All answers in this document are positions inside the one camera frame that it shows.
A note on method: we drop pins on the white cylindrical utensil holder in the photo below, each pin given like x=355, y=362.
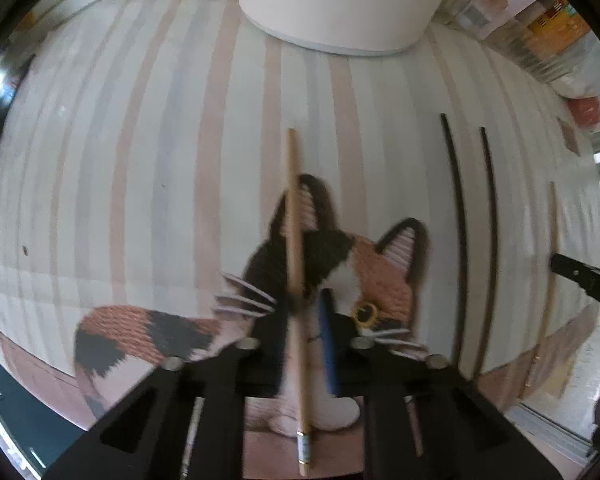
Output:
x=348, y=27

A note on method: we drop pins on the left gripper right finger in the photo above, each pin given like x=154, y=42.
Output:
x=422, y=419

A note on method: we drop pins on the clear plastic bag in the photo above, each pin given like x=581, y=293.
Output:
x=580, y=85

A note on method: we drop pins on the small brown square tag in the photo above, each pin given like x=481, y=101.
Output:
x=569, y=137

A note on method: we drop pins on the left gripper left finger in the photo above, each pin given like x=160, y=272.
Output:
x=172, y=391

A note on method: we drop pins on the striped cat pattern mat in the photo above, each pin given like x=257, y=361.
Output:
x=141, y=165

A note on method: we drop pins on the light wooden chopstick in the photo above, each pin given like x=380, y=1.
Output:
x=297, y=324
x=547, y=312

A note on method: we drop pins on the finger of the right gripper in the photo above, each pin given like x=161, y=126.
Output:
x=586, y=276

